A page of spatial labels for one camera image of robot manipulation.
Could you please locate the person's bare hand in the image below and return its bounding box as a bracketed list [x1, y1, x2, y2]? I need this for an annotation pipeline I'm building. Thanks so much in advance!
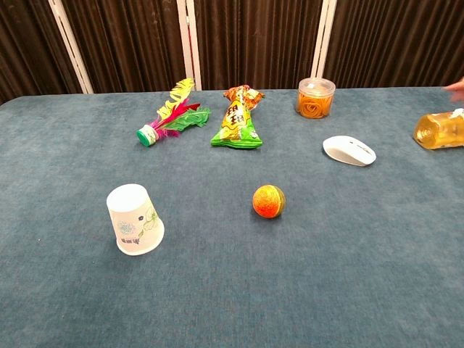
[443, 76, 464, 102]

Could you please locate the white floral paper cup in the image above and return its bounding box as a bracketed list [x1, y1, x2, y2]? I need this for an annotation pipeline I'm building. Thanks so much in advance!
[106, 183, 165, 257]

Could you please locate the orange yellow yarn ball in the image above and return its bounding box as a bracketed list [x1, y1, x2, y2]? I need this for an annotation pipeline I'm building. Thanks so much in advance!
[252, 184, 288, 220]

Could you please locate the yellow liquid plastic bottle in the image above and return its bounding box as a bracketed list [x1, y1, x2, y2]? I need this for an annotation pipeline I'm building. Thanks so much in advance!
[413, 108, 464, 150]

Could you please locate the white computer mouse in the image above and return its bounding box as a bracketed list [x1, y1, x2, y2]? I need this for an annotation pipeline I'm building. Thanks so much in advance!
[322, 135, 377, 167]

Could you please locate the clear jar of rubber bands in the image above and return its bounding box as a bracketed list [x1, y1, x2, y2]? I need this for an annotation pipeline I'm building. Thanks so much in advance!
[297, 77, 336, 120]

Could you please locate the dark brown pleated curtain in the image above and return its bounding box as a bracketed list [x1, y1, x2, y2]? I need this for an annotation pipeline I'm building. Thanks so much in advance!
[0, 0, 464, 105]

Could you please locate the green orange snack bag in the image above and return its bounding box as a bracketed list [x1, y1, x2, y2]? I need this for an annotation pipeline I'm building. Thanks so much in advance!
[210, 84, 265, 149]

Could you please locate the colourful feather shuttlecock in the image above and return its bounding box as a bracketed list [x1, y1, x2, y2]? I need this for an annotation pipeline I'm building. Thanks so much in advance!
[136, 78, 212, 148]

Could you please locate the white frame post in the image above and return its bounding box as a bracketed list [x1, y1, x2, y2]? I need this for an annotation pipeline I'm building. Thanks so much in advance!
[310, 0, 339, 80]
[48, 0, 94, 95]
[175, 0, 203, 91]

